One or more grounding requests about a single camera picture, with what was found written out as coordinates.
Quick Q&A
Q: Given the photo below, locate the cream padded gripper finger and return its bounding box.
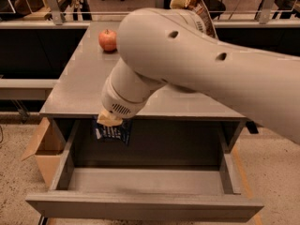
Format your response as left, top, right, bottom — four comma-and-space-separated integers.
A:
97, 110, 123, 127

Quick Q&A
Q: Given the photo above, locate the dark blue rxbar wrapper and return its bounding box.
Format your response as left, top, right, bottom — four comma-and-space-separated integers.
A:
92, 118, 132, 145

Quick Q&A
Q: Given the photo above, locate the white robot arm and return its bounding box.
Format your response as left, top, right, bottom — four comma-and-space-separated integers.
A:
97, 8, 300, 143

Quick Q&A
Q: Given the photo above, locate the grey open top drawer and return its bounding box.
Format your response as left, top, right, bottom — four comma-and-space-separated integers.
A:
26, 120, 263, 222

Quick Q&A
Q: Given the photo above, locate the grey cabinet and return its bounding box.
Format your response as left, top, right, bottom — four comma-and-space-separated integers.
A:
39, 20, 255, 171

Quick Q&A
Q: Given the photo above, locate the cardboard box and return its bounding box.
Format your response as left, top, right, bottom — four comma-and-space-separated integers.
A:
22, 117, 67, 187

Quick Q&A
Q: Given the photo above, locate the red apple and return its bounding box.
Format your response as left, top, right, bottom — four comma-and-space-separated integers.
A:
98, 29, 116, 52

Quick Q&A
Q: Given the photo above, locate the metal railing with posts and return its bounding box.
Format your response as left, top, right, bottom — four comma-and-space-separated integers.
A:
0, 0, 300, 28

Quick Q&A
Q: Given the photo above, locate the brown chip bag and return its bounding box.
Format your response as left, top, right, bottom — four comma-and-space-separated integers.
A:
170, 0, 218, 38

